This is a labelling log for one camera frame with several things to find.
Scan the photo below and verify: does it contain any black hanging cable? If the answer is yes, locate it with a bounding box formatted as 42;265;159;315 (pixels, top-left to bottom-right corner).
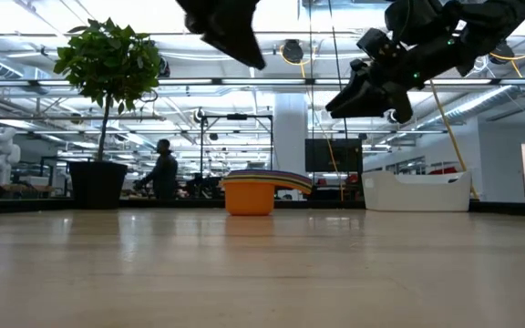
327;0;350;201

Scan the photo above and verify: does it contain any white humanoid robot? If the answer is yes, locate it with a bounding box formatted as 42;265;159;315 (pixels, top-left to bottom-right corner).
0;127;22;186

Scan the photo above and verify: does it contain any person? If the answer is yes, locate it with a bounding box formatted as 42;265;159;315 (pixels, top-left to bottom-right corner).
134;138;180;200

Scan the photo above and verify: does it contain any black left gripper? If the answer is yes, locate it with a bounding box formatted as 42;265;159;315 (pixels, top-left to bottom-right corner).
175;0;267;71

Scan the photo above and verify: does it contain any orange measuring cup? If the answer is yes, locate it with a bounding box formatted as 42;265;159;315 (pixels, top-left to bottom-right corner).
220;179;313;217

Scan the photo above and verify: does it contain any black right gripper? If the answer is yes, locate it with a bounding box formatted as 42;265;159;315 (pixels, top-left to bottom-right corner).
324;27;463;125

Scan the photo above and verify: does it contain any black monitor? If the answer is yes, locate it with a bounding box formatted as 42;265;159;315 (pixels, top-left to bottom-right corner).
304;138;364;173

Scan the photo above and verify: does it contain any yellow cable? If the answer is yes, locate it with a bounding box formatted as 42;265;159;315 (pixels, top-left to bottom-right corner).
428;79;480;201

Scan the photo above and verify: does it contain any black gantry frame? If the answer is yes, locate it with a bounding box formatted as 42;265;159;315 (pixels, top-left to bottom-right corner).
200;113;274;201

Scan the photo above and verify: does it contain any green plant in black pot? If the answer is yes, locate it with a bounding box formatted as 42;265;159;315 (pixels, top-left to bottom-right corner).
52;17;162;210

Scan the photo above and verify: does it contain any white plastic basket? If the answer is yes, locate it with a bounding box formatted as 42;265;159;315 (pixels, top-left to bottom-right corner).
361;169;472;212

